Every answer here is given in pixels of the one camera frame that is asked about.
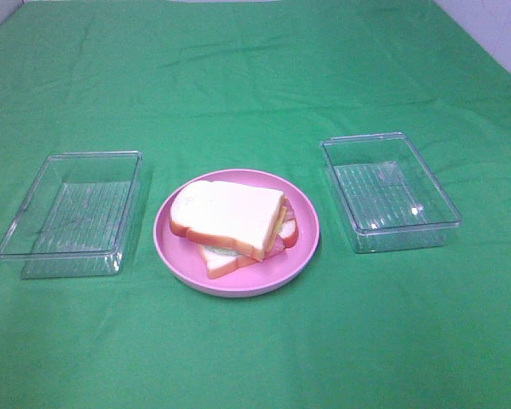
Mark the bread slice tray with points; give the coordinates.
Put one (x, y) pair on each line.
(227, 214)

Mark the yellow cheese slice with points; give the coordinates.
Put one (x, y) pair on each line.
(279, 222)

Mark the brown bacon strip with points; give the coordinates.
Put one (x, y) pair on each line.
(288, 235)

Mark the green lettuce leaf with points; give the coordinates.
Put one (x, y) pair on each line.
(221, 251)

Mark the white bread slice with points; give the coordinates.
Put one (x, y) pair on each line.
(218, 265)

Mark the pink round plate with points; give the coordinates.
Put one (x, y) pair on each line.
(184, 260)

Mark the green tablecloth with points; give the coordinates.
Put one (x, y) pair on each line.
(201, 87)

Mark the clear right plastic tray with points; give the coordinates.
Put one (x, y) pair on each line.
(386, 194)

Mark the clear plastic tray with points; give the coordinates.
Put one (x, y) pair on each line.
(386, 194)
(77, 216)

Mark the clear left plastic tray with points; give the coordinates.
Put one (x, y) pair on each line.
(77, 216)

